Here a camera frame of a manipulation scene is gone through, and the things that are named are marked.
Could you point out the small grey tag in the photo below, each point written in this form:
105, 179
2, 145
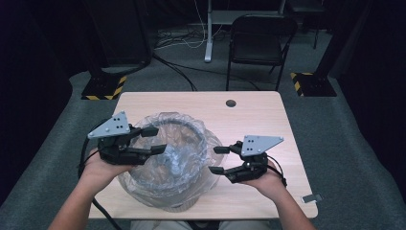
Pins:
311, 198

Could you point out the person's right hand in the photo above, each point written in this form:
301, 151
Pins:
266, 183

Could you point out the striped black stand base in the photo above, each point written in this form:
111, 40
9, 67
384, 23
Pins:
103, 87
314, 84

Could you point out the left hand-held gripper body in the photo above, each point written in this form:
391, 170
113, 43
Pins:
116, 145

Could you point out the black folding chair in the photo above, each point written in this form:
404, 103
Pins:
258, 41

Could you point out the white desk frame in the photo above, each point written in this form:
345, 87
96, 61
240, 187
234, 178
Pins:
209, 35

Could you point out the clear plastic bag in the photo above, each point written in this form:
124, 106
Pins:
178, 179

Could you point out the person's left hand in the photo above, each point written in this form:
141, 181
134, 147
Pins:
102, 171

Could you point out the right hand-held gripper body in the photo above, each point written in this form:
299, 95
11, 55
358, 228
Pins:
252, 159

